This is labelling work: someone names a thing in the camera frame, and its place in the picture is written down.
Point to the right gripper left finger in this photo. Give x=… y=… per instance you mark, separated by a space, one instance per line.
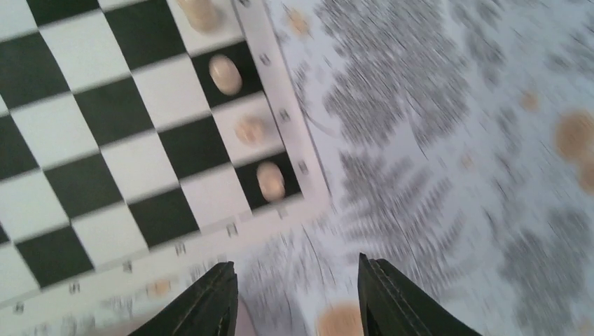
x=206 y=308

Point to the light chess piece g8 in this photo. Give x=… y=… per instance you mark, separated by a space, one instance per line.
x=270 y=181

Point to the light chess piece f8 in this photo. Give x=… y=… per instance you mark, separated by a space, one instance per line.
x=250 y=130

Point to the black white chessboard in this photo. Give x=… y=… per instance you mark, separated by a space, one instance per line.
x=120 y=165

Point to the light chess piece d8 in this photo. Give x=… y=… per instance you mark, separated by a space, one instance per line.
x=202 y=15

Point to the light chess piece e8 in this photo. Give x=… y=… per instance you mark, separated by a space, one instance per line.
x=225 y=75

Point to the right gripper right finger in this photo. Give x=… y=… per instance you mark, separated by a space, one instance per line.
x=392 y=305

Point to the floral patterned table mat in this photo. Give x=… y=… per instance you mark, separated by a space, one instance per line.
x=457 y=140

